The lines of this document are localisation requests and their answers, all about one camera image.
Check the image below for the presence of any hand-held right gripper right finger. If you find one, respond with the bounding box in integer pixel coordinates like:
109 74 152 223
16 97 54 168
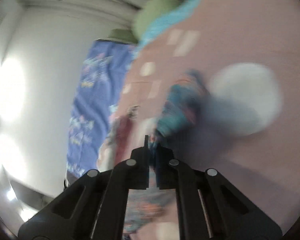
155 146 283 240

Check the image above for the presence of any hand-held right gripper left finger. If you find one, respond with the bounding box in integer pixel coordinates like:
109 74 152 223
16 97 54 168
18 135 150 240

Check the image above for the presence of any teal floral small garment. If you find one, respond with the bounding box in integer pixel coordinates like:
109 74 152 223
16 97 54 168
124 69 211 240

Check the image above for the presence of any pink polka dot blanket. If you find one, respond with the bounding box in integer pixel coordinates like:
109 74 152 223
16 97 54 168
97 0 300 240

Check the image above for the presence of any blue printed bedsheet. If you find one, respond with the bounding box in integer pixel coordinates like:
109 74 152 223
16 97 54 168
66 39 141 178

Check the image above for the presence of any small green pillow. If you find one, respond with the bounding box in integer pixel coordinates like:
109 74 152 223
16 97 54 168
107 28 138 44

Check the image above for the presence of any teal fuzzy cloth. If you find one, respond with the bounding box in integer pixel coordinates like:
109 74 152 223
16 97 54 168
137 0 229 53

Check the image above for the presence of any large green pillow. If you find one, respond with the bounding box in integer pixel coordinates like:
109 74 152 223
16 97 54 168
134 0 192 38

